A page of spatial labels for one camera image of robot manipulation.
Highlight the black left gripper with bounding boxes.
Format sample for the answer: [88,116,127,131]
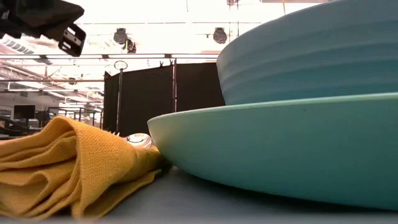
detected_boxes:
[0,0,87,58]

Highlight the yellow cloth napkin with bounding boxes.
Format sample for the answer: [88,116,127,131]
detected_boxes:
[0,116,163,220]

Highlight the spoon with orange handle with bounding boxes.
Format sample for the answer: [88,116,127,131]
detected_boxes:
[125,133,153,149]

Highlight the teal plate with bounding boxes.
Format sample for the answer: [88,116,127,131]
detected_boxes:
[147,92,398,211]

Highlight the blue bowl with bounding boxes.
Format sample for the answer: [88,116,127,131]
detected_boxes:
[216,0,398,106]

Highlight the round black ceiling fixture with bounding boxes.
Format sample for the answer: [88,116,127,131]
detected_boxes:
[113,27,137,54]
[213,27,228,44]

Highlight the round sign stand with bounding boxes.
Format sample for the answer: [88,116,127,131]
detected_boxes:
[113,60,128,133]

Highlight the black monitor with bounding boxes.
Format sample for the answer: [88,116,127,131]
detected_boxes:
[13,105,36,121]

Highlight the black metal railing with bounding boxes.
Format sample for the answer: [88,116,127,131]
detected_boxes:
[47,106,104,129]

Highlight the black room divider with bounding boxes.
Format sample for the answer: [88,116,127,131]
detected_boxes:
[103,62,226,138]

